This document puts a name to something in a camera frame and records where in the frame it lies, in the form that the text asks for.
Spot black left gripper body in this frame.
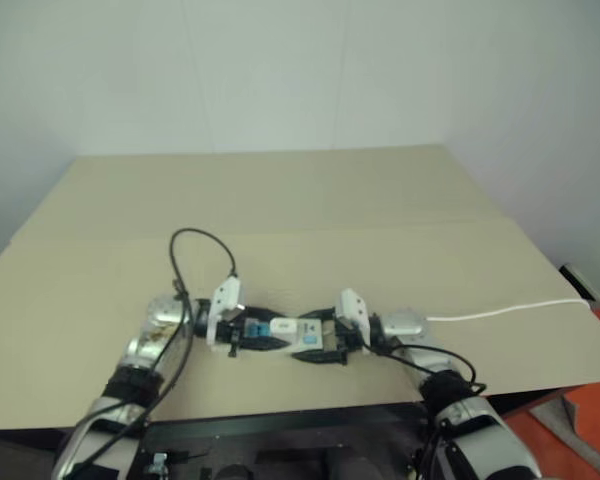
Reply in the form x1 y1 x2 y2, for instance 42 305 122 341
217 316 252 360

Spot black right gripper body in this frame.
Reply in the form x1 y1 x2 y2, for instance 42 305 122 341
332 321 363 354

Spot beige cardboard sheet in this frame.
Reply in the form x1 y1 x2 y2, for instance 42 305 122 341
8 143 517 247
0 217 600 432

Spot small metal clamp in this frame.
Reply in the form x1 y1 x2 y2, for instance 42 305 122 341
147 452 172 480

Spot orange floor mat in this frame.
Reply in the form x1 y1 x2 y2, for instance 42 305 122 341
497 294 600 480

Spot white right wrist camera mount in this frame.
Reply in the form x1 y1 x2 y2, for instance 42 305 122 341
333 288 373 352

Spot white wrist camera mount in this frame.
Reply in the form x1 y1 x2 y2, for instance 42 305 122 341
205 277 248 354
333 288 373 352

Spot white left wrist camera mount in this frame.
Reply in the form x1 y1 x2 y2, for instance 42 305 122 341
205 277 248 354

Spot black table frame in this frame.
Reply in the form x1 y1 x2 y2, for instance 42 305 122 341
0 382 576 480

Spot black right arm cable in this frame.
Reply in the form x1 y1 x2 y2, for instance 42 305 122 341
372 339 487 476

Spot white power strip cable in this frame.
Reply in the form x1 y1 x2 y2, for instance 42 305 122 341
426 298 593 322

